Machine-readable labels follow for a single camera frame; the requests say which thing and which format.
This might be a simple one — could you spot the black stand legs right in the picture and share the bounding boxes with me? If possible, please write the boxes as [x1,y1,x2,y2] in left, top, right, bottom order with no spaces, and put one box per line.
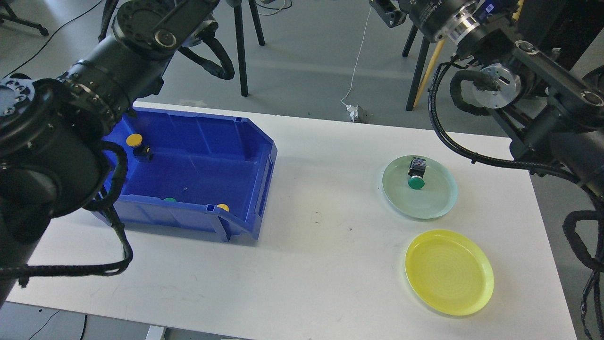
[402,26,431,111]

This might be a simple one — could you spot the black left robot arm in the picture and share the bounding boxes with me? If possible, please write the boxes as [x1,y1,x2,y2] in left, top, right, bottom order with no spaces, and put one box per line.
[0,0,218,303]

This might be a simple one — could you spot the yellow plate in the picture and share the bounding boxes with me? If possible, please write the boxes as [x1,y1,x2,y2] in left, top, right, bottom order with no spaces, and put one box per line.
[404,229,495,317]

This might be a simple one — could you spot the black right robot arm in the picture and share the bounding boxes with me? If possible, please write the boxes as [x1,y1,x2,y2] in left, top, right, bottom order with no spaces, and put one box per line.
[369,0,603,340]

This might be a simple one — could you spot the white power adapter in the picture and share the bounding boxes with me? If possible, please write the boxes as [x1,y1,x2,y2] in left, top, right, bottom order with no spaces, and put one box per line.
[345,105,372,123]

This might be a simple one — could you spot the wooden pole left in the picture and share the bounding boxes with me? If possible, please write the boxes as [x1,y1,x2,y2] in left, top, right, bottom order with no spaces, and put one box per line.
[412,39,446,108]

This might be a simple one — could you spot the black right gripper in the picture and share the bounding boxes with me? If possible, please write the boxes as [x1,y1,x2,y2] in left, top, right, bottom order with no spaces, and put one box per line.
[369,0,479,44]

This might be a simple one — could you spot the yellow push button back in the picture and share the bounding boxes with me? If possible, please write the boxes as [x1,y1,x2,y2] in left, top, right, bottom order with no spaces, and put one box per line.
[126,133,153,162]

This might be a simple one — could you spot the black stand legs left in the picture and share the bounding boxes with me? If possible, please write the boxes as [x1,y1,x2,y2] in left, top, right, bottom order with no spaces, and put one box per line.
[233,0,266,97]

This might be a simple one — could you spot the blue plastic storage bin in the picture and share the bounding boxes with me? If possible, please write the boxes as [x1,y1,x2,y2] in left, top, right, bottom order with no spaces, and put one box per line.
[105,109,277,242]

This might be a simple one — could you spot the pale green plate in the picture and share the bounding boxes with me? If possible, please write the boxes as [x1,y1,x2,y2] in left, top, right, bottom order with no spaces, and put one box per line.
[382,155,459,219]

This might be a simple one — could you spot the black floor cable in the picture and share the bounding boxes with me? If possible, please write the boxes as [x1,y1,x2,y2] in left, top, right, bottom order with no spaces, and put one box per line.
[0,0,104,83]

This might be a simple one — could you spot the white cable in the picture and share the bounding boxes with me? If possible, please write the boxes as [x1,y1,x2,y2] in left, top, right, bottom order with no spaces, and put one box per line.
[341,5,374,107]

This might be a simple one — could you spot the black stand legs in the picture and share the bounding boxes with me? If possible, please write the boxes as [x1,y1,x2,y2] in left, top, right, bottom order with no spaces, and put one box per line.
[233,0,266,97]
[402,26,431,111]

